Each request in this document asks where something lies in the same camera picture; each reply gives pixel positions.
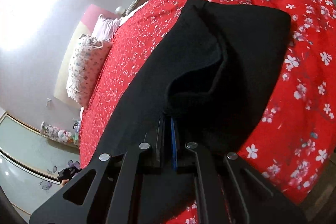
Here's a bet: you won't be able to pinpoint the purple flower wardrobe door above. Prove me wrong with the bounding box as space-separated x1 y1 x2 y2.
1 114 79 215

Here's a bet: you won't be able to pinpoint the red floral bedspread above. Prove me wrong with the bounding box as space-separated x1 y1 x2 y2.
80 0 335 203

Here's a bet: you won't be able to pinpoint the floral white pillow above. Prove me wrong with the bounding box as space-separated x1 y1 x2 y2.
66 14 121 107

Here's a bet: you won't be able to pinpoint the beige headboard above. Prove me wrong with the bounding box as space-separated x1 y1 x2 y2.
54 21 91 109

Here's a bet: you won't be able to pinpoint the black pants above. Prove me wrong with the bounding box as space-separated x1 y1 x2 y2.
86 0 293 224

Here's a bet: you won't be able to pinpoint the person's left hand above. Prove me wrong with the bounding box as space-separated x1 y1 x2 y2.
61 179 69 186

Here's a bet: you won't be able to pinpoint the stuffed toy stack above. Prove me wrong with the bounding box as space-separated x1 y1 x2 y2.
41 122 79 147

